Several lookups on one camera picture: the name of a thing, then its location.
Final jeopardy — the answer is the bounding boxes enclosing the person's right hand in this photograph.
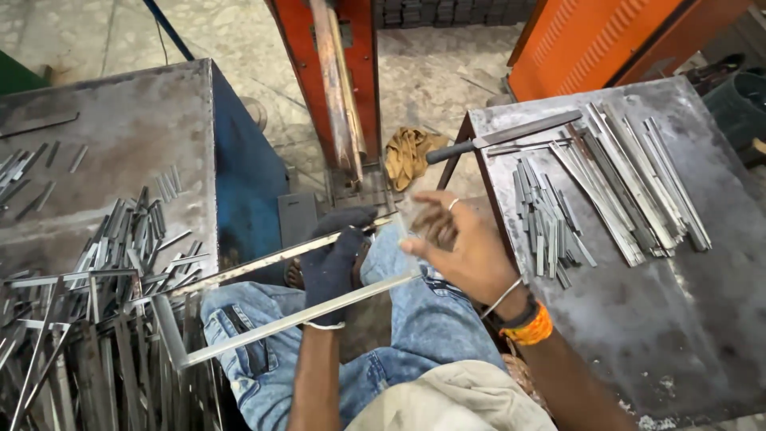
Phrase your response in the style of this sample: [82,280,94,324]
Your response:
[400,190,530,319]

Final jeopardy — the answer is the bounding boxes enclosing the person's left hand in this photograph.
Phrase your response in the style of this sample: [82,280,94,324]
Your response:
[300,206,379,329]

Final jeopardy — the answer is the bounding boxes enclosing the welded metal strip frame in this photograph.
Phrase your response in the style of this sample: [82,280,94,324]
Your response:
[151,214,422,370]

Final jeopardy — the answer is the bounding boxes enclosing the silver wrist bangle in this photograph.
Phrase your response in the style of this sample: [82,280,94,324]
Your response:
[479,277,525,319]

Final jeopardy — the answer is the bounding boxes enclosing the grey foot pedal plate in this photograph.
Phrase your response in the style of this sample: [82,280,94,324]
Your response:
[277,192,319,247]

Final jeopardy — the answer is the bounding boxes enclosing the black wristband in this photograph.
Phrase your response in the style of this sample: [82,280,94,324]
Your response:
[499,292,540,330]

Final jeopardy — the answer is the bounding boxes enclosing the pile of short metal strips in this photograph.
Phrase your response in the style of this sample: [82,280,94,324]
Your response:
[511,157,599,291]

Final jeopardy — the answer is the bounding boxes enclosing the orange thread wristband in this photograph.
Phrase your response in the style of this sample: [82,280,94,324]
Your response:
[500,301,554,347]

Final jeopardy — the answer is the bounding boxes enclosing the yellow rag cloth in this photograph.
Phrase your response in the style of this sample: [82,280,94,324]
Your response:
[384,126,451,193]

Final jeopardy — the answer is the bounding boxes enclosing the thin metal rod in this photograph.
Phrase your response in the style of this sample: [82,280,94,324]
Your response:
[486,138,576,158]

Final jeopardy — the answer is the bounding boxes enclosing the person's beige shirt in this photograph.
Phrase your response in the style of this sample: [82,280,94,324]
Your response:
[344,359,559,431]

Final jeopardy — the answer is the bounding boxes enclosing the pile of long metal strips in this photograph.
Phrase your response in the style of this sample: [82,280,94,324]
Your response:
[547,102,713,268]

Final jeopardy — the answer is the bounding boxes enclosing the grey steel work table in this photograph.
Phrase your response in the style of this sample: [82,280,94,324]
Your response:
[436,75,766,431]

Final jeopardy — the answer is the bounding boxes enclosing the heap of short steel strips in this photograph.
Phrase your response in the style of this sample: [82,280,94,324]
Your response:
[71,165,211,289]

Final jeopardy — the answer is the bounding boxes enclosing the red spot welding machine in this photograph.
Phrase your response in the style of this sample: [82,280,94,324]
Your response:
[263,0,397,217]

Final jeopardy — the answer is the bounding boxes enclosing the steel table with blue side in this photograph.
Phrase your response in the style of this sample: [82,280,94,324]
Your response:
[0,58,292,288]

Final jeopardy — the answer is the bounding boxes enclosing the stack of dark metal pieces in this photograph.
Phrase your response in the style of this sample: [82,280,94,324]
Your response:
[373,0,537,30]

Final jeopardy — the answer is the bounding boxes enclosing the orange machine housing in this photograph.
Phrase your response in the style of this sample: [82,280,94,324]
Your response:
[506,0,756,103]

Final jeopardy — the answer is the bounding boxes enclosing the stack of welded strip frames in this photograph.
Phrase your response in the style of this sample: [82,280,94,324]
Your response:
[0,268,225,431]

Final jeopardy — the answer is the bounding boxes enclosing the blue pipe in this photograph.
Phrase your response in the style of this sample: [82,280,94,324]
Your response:
[141,0,196,62]

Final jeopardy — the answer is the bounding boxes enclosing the dark green bucket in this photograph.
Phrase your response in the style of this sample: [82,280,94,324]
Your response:
[703,71,766,152]

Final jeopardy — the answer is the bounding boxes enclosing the black shoe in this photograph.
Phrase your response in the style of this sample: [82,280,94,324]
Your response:
[681,53,747,92]

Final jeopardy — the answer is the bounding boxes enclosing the scattered small steel strips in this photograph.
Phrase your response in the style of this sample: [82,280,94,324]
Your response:
[0,140,89,221]

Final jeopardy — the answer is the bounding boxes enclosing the long dark metal strip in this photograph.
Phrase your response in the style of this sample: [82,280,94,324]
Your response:
[0,111,81,140]

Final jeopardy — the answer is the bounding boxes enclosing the green panel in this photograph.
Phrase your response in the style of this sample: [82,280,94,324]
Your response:
[0,50,50,97]

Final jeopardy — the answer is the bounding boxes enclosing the metal file with black handle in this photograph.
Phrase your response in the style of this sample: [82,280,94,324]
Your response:
[425,109,584,166]

